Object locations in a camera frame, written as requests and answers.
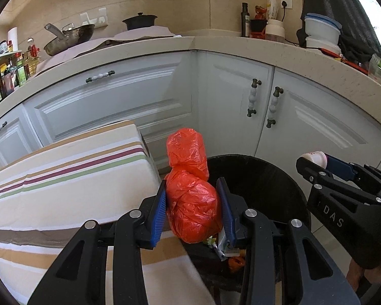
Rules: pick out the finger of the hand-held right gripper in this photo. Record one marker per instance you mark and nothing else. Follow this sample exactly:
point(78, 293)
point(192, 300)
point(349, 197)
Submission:
point(338, 166)
point(308, 168)

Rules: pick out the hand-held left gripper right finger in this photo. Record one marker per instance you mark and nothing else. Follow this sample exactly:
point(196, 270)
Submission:
point(225, 209)

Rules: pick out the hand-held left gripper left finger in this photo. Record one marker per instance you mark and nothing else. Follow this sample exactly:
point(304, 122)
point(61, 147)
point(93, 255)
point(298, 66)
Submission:
point(158, 219)

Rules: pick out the small white bottle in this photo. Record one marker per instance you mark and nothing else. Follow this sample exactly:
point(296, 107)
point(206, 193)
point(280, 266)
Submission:
point(316, 158)

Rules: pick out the red plastic bag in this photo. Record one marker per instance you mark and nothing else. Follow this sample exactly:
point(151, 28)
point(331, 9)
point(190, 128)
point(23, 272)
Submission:
point(190, 203)

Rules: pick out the white green black packet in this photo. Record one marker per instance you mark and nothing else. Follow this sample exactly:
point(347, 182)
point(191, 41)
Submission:
point(224, 246)

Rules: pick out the black trash bin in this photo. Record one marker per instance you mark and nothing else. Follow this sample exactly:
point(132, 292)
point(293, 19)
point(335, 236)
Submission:
point(263, 190)

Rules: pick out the small orange plastic bag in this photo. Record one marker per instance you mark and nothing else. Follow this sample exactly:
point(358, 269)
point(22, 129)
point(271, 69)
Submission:
point(235, 264)

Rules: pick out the person's right hand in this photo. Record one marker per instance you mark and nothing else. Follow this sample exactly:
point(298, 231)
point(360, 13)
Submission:
point(355, 274)

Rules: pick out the clear plastic packet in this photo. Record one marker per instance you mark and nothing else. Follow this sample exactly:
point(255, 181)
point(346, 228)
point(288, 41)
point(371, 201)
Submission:
point(377, 66)

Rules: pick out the red flat item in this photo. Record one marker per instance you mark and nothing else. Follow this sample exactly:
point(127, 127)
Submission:
point(331, 53)

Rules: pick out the white plastic bowl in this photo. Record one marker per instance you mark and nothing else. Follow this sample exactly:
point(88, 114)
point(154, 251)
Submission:
point(322, 47)

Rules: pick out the wide white cabinet door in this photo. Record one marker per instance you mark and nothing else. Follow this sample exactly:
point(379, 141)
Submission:
point(114, 101)

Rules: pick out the white jar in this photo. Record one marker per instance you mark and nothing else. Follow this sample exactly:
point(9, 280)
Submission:
point(275, 31)

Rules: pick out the small red box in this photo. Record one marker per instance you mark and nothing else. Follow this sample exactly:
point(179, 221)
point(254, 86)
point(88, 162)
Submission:
point(258, 35)

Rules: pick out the black cup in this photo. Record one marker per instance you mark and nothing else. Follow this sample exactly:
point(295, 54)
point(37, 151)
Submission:
point(258, 25)

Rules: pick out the tall dark glass bottle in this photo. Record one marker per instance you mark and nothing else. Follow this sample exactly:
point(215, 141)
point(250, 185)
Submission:
point(245, 22)

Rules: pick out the beige kitchen countertop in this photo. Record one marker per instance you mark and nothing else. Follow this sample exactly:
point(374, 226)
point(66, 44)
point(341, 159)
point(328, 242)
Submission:
point(209, 43)

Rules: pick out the red brown figure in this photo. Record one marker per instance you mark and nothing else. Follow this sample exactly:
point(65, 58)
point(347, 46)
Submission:
point(260, 12)

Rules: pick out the white yellow packet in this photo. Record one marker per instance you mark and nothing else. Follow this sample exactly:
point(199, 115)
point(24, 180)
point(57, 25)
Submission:
point(272, 8)

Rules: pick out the narrow white cabinet door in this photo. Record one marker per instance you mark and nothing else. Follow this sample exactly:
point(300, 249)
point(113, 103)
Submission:
point(9, 139)

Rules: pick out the white stove cover cloth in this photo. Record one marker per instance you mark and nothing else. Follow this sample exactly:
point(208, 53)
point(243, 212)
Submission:
point(139, 33)

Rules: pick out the black clay pot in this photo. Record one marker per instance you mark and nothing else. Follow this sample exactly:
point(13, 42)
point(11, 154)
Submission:
point(139, 23)

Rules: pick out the metal wok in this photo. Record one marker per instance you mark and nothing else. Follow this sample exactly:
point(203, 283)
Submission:
point(70, 38)

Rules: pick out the group of condiment bottles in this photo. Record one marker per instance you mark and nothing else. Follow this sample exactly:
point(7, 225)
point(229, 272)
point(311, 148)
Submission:
point(19, 70)

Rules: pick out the white spice shelf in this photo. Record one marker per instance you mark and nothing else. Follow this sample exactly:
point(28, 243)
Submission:
point(6, 55)

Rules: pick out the paper towel roll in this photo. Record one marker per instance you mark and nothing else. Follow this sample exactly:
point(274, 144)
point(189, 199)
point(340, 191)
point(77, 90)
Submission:
point(12, 38)

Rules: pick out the white wall outlet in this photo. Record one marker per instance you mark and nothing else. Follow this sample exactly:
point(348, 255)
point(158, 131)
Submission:
point(288, 1)

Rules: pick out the white wall rack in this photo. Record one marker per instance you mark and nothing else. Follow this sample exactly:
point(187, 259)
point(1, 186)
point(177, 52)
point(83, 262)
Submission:
point(100, 16)

